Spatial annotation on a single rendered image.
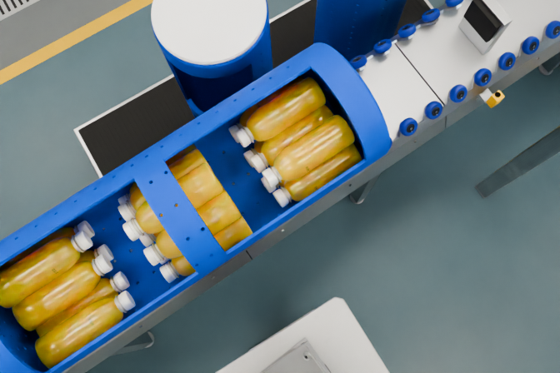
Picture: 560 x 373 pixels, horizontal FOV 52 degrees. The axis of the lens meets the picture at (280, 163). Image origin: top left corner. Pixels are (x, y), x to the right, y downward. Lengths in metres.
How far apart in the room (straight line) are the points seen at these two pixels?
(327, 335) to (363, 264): 1.19
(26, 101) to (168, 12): 1.34
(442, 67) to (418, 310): 1.10
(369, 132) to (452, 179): 1.30
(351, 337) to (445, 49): 0.78
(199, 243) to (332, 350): 0.32
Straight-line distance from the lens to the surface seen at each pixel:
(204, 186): 1.11
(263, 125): 1.18
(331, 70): 1.13
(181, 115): 2.28
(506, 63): 1.51
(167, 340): 2.31
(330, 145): 1.17
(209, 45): 1.38
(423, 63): 1.50
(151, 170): 1.10
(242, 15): 1.41
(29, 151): 2.59
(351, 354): 1.12
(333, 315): 1.11
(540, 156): 1.91
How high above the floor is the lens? 2.26
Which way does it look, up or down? 75 degrees down
